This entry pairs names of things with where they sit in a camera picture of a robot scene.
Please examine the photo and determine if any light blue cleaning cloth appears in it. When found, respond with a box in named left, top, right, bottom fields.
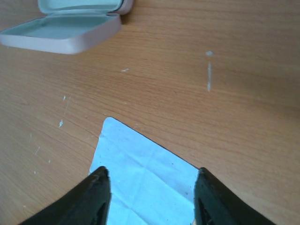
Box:
left=90, top=117, right=198, bottom=225

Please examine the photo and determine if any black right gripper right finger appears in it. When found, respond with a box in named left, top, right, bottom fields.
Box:
left=194, top=167, right=274, bottom=225

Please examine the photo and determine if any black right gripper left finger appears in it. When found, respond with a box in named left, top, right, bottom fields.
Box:
left=22, top=166, right=111, bottom=225

